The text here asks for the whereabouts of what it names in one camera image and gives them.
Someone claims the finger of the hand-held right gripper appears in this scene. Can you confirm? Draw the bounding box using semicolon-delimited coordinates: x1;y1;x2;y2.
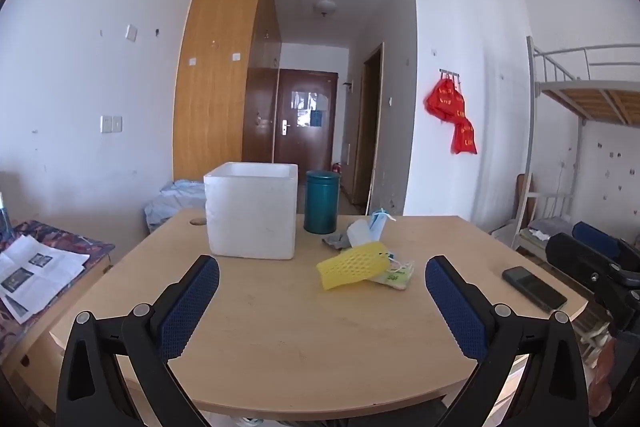
545;233;632;294
572;222;640;262

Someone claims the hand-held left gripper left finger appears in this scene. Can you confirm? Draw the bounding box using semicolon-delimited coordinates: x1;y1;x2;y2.
56;254;221;427

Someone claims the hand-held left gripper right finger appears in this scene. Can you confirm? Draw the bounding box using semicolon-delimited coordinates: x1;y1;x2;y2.
425;255;591;427

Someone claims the green floral tissue pack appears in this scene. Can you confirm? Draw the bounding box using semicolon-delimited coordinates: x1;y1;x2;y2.
372;259;416;292

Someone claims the white foam box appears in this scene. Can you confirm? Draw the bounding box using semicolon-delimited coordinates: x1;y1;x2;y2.
203;162;300;261

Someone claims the yellow foam net sleeve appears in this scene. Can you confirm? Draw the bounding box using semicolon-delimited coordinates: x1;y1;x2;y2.
316;241;391;292

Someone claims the black smartphone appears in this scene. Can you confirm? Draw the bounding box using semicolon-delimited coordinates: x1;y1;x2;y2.
502;266;568;314

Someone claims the pale blue bedsheet pile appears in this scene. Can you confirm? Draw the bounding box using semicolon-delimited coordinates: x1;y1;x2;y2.
145;179;207;235

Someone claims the blue face mask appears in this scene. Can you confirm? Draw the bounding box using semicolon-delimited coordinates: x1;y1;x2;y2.
368;208;398;242

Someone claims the white folded cloth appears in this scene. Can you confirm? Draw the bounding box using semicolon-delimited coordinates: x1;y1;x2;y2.
347;219;376;251

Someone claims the dark patterned blanket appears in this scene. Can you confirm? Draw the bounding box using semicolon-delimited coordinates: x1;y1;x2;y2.
0;219;116;363

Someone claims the metal bunk bed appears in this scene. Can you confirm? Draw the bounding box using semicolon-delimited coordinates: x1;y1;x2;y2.
515;36;640;253

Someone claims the red plastic bag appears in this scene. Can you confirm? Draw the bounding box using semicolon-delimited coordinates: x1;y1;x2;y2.
425;76;467;126
451;117;478;155

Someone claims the printed newspaper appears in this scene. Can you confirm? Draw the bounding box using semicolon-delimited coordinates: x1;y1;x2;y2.
0;234;91;324

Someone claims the teal round tin canister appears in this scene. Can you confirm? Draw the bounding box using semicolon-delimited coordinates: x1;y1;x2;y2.
303;170;342;234

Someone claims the dark brown entrance door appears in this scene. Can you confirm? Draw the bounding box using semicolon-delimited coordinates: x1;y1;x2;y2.
274;69;338;172

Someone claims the clear plastic bottle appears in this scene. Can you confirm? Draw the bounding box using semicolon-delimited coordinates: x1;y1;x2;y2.
0;192;13;240

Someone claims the tall wooden wardrobe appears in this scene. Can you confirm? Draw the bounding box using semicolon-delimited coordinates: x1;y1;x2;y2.
172;0;282;182

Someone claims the brown side door frame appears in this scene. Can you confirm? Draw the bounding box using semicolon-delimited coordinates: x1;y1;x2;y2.
352;43;386;208

